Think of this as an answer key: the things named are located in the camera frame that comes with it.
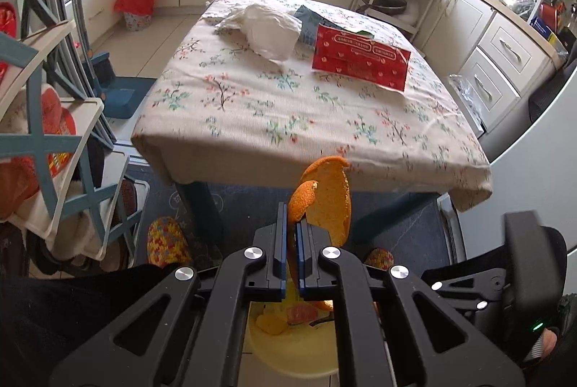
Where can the pale yellow round bin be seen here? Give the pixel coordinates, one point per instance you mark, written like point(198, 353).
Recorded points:
point(293, 351)

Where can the yellow peel piece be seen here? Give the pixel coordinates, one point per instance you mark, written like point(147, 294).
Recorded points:
point(270, 324)

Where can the orange peel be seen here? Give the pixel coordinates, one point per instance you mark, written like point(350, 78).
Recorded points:
point(329, 198)

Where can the blue dustpan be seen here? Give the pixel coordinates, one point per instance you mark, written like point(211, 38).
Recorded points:
point(128, 96)

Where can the teal and cream storage rack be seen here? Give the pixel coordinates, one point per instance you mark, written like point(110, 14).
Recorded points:
point(45, 134)

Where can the floral tablecloth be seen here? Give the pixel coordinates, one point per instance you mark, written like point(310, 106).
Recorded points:
point(270, 98)

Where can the orange-red bag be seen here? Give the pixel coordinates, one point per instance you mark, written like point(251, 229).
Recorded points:
point(27, 171)

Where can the black wok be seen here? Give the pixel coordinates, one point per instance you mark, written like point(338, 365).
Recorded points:
point(383, 4)

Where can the white plastic bag red print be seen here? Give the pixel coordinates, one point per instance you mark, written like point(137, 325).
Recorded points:
point(266, 31)

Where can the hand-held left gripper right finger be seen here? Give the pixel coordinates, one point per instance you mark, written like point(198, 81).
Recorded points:
point(300, 261)

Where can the pink scrap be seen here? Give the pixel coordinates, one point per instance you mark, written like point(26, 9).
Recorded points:
point(302, 314)

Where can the red patterned box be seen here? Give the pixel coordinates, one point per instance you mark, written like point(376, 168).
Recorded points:
point(360, 58)

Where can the blue-green packet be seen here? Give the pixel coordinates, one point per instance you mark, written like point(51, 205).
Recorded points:
point(311, 20)

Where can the clear plastic bag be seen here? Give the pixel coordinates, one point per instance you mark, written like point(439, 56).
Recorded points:
point(466, 98)

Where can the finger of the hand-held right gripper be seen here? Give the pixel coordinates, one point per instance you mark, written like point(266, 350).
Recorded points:
point(469, 285)

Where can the colourful knitted slipper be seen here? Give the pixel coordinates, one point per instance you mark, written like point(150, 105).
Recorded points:
point(167, 240)
point(378, 257)

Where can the white drawer cabinet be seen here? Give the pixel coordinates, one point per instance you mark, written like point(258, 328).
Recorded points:
point(491, 53)

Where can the floral bin with red liner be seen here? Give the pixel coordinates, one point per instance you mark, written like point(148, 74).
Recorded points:
point(135, 6)

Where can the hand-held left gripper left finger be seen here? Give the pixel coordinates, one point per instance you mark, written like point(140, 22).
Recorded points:
point(283, 234)

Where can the dark hand brush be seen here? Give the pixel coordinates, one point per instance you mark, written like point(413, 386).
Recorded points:
point(103, 69)

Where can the dark blue floor mat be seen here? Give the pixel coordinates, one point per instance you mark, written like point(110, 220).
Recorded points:
point(252, 207)

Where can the person's right hand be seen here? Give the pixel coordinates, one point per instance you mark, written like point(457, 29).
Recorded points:
point(549, 344)

